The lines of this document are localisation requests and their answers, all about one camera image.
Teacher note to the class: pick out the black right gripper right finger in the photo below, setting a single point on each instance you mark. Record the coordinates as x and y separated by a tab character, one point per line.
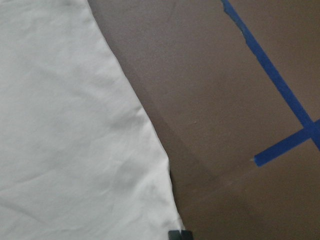
186	235

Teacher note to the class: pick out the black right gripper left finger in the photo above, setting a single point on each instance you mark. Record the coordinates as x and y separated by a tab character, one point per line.
174	235

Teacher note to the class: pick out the cream long-sleeve cat shirt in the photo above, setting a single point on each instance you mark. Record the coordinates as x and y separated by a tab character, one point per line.
79	156

